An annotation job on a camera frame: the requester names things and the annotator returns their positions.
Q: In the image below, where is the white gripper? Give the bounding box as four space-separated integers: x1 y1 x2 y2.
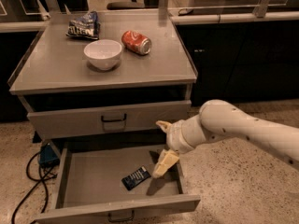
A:
152 120 194 178

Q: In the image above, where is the red soda can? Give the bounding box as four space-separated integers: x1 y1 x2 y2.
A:
121 30 151 55

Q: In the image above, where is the dark low cabinet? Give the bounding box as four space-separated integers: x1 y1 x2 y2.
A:
0 32 37 122
177 21 299 106

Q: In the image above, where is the closed grey upper drawer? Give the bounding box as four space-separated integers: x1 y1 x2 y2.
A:
28 100 191 139

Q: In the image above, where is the blue chip bag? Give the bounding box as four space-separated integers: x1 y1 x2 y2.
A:
66 11 100 40

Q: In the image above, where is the black floor cable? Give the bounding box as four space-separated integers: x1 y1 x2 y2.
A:
10 151 59 224

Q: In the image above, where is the dark low cabinet right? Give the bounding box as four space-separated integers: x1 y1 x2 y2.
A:
177 21 299 106

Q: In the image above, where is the dark low cabinet left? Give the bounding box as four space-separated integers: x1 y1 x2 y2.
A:
0 32 37 122

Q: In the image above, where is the blue power box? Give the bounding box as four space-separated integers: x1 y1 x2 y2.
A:
38 144 61 168

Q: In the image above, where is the grey drawer cabinet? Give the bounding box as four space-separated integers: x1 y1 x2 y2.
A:
8 9 196 140

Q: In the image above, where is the open grey lower drawer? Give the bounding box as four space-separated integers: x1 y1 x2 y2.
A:
36 142 200 224

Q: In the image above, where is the dark blue rxbar wrapper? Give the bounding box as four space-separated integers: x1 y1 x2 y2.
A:
121 166 150 190

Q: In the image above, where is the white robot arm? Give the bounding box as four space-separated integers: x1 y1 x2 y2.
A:
152 100 299 178

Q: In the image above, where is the white ceramic bowl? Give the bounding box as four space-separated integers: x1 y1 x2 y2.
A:
83 39 122 71

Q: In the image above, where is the black office chair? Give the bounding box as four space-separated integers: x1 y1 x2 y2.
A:
107 0 145 10

